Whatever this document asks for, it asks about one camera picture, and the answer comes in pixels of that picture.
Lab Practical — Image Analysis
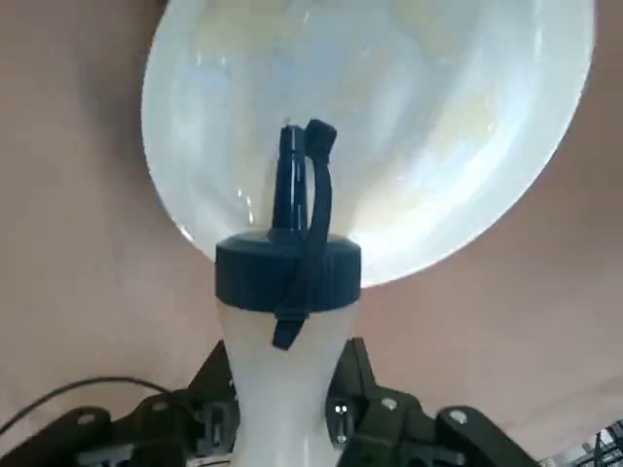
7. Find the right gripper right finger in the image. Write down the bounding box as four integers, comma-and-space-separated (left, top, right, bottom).
325, 337, 541, 467

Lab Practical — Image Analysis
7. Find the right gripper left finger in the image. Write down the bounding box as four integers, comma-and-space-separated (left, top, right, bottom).
0, 340, 240, 467

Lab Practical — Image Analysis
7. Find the transparent sauce bottle blue cap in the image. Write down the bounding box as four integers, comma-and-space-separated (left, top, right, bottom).
215, 118, 364, 467

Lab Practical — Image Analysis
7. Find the white round plate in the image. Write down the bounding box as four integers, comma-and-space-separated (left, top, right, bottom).
140, 0, 598, 289

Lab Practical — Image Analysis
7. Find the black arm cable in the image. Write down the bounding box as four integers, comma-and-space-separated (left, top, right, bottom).
0, 377, 169, 437

